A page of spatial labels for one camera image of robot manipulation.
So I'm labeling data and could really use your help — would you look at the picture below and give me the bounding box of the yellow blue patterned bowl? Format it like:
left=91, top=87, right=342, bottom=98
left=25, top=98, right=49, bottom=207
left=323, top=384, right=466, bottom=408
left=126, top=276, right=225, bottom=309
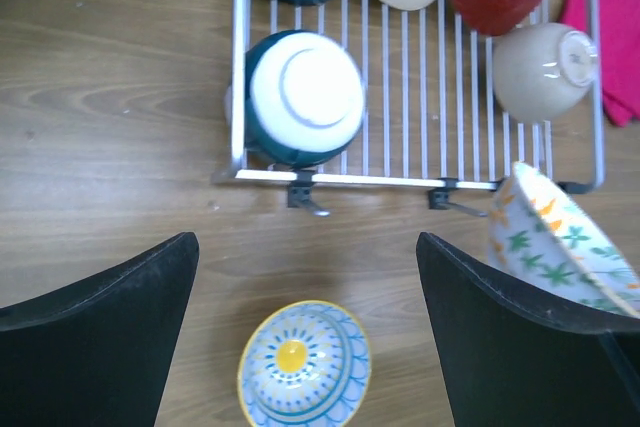
left=237, top=300, right=372, bottom=426

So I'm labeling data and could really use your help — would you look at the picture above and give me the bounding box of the beige stoneware bowl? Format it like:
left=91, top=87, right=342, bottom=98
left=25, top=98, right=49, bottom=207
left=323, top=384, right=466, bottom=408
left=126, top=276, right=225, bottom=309
left=492, top=23, right=599, bottom=124

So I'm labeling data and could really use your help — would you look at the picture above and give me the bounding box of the red folded cloth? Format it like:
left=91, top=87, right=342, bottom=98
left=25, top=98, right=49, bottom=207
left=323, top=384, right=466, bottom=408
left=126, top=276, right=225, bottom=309
left=559, top=0, right=640, bottom=128

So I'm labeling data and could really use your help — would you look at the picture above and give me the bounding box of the teal and white bowl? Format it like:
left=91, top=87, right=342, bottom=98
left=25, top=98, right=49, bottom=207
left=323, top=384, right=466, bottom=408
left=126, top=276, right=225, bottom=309
left=244, top=30, right=366, bottom=170

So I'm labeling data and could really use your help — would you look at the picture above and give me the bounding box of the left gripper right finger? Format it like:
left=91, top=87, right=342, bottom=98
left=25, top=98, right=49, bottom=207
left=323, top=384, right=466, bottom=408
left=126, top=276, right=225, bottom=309
left=416, top=233, right=639, bottom=426

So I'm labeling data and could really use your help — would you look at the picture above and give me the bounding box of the metal wire dish rack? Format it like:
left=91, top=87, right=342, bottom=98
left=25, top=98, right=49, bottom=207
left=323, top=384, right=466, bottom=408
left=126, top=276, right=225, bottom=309
left=211, top=0, right=606, bottom=216

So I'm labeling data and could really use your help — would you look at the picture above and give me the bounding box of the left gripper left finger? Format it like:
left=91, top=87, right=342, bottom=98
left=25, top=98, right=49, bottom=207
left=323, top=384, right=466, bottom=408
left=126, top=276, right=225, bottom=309
left=1, top=232, right=199, bottom=426

